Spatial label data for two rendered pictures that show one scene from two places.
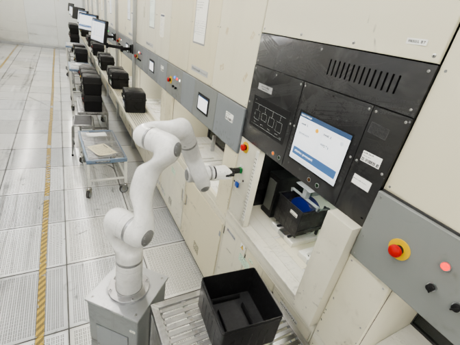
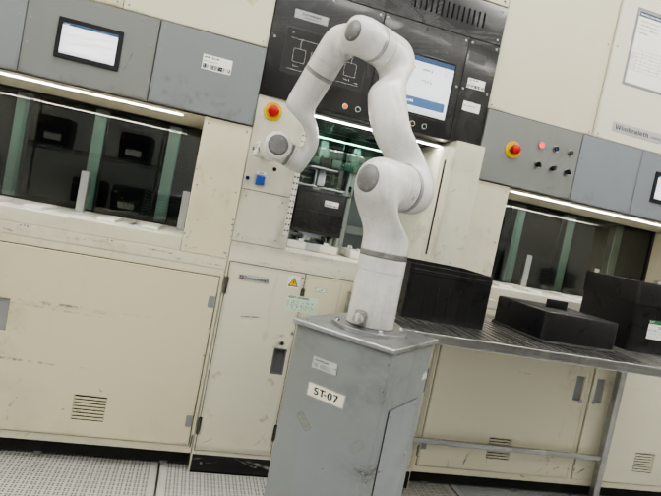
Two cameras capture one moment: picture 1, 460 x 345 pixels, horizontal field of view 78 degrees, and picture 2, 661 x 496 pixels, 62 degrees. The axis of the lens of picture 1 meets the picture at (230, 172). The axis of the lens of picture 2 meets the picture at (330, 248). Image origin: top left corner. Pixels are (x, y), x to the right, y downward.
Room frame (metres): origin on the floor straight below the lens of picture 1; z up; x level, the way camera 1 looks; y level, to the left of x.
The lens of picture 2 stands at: (0.65, 1.73, 1.01)
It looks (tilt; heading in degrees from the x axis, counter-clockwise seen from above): 3 degrees down; 288
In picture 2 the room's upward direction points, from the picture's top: 11 degrees clockwise
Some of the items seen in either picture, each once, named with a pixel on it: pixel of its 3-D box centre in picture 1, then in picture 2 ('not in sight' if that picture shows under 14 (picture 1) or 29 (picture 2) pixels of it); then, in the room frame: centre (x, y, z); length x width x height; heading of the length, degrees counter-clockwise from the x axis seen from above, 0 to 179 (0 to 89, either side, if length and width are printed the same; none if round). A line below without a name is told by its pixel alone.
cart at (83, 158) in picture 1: (103, 159); not in sight; (3.11, 1.58, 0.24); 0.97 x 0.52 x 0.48; 35
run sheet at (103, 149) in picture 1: (101, 148); not in sight; (2.94, 1.51, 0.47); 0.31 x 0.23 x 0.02; 54
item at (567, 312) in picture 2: not in sight; (553, 318); (0.47, -0.32, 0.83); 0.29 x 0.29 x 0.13; 34
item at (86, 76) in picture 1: (91, 83); not in sight; (4.27, 2.30, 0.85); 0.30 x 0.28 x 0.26; 31
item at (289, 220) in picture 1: (301, 208); (315, 205); (1.48, -0.46, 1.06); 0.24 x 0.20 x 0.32; 33
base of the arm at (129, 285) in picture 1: (129, 273); (376, 292); (0.95, 0.38, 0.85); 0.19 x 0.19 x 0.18
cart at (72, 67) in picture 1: (81, 85); not in sight; (5.72, 3.29, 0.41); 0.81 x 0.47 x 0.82; 33
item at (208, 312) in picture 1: (237, 309); (434, 289); (0.87, -0.14, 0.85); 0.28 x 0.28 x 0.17; 27
